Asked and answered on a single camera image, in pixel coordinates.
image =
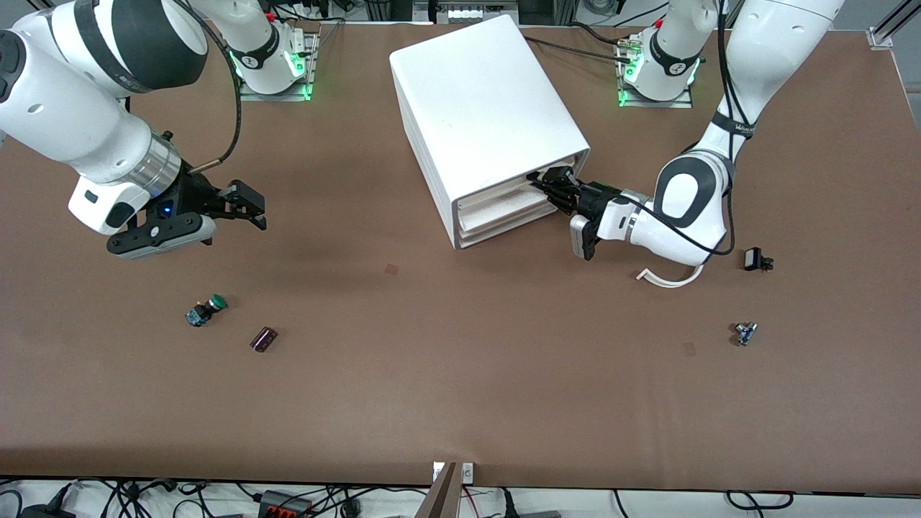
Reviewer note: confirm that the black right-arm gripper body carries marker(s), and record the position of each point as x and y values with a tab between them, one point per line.
193	196

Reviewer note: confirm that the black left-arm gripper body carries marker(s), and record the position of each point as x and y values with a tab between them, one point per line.
594	197

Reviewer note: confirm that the white plastic drawer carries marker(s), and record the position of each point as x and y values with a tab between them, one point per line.
504	194
504	226
504	213

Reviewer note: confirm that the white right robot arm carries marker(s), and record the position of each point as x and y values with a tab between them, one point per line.
65	108

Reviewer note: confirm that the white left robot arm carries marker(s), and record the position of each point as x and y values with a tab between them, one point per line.
777	43

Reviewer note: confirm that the white drawer cabinet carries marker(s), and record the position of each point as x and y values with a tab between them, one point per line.
482	108

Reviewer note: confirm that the green push button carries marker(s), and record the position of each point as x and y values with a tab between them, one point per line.
205	311

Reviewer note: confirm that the white curved plastic strip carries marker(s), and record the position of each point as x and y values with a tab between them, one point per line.
669	282

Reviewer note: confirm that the dark purple cylinder part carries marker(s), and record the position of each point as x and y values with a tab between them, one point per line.
263	339

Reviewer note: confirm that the grey terminal device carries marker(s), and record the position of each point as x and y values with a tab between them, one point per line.
468	13

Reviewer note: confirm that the small blue grey component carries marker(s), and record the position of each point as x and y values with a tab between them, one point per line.
745	334

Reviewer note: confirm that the black orange power strip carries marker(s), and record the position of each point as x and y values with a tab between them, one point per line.
284	505

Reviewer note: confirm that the wooden beam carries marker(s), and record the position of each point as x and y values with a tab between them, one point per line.
440	496

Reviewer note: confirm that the black plug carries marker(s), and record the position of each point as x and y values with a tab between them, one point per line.
43	512

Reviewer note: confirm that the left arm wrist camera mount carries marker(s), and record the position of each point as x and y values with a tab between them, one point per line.
583	237

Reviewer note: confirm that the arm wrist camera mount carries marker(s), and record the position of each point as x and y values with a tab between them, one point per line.
583	237
158	234

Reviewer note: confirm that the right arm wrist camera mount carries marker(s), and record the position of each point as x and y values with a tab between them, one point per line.
158	234

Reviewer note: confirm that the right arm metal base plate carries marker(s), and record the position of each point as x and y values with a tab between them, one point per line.
309	86

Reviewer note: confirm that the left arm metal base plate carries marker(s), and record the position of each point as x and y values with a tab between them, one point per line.
683	103

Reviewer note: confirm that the white metal bracket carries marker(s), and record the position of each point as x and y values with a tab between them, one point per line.
468	473

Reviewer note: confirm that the aluminium frame post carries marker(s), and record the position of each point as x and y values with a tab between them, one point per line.
888	25

